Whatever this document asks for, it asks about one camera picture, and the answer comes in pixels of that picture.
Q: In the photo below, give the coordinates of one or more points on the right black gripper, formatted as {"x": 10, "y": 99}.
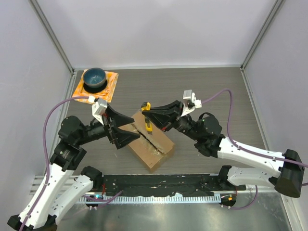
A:
{"x": 166, "y": 117}

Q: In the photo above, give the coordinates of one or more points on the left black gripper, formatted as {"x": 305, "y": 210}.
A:
{"x": 120, "y": 136}

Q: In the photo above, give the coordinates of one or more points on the yellow utility knife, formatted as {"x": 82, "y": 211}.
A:
{"x": 146, "y": 106}

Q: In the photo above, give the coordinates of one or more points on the brown cardboard express box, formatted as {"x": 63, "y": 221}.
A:
{"x": 152, "y": 149}

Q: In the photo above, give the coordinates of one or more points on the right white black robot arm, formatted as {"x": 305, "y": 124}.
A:
{"x": 282, "y": 171}

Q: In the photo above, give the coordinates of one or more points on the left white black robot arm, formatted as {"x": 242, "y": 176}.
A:
{"x": 48, "y": 206}

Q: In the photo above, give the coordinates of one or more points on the orange checkered cloth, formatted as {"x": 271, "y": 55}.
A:
{"x": 106, "y": 94}

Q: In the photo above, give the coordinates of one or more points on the black round coaster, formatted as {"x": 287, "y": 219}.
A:
{"x": 96, "y": 89}

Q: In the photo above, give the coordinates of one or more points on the blue ceramic bowl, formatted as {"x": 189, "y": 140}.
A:
{"x": 94, "y": 77}

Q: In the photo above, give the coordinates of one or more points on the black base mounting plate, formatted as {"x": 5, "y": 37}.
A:
{"x": 163, "y": 185}

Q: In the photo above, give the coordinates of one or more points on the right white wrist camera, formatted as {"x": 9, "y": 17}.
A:
{"x": 190, "y": 102}

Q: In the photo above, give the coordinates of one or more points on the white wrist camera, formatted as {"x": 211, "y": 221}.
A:
{"x": 190, "y": 102}
{"x": 98, "y": 108}

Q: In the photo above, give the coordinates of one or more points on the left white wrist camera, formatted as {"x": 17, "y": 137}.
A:
{"x": 98, "y": 108}

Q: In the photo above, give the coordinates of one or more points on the white slotted cable duct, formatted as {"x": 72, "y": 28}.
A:
{"x": 176, "y": 199}

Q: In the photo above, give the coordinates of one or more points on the aluminium frame rail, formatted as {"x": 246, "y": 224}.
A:
{"x": 39, "y": 179}

